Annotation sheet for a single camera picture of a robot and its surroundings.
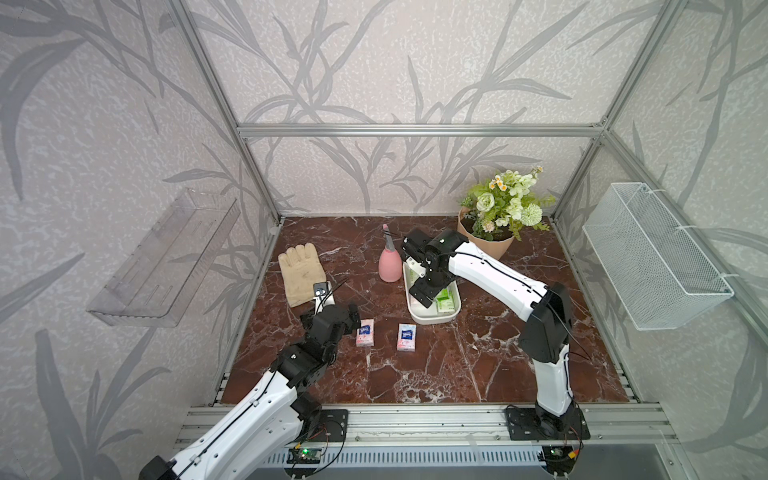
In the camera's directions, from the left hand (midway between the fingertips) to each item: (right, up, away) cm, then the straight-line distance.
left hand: (340, 304), depth 80 cm
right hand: (+25, +4, +5) cm, 26 cm away
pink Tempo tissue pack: (+6, -10, +6) cm, 14 cm away
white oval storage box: (+25, -6, +12) cm, 28 cm away
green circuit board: (-7, -35, -9) cm, 36 cm away
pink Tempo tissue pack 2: (+18, -11, +6) cm, 22 cm away
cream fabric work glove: (-19, +7, +24) cm, 31 cm away
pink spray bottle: (+13, +9, +16) cm, 22 cm away
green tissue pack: (+30, -2, +13) cm, 33 cm away
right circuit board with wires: (+55, -36, -8) cm, 67 cm away
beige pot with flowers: (+43, +25, +7) cm, 50 cm away
